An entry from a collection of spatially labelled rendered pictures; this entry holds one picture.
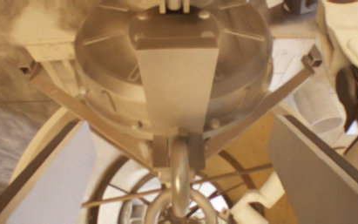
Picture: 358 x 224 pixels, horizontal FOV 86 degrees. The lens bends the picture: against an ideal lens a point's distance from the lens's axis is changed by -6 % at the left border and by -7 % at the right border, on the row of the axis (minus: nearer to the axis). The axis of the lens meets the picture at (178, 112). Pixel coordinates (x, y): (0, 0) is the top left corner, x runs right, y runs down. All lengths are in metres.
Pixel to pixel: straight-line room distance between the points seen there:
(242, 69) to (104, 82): 0.15
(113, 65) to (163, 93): 0.10
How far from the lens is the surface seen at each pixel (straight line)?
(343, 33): 0.71
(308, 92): 2.12
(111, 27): 0.30
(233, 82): 0.23
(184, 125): 0.20
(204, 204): 0.19
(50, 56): 1.47
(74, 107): 1.17
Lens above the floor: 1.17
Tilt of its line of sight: 34 degrees down
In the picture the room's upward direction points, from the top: 177 degrees clockwise
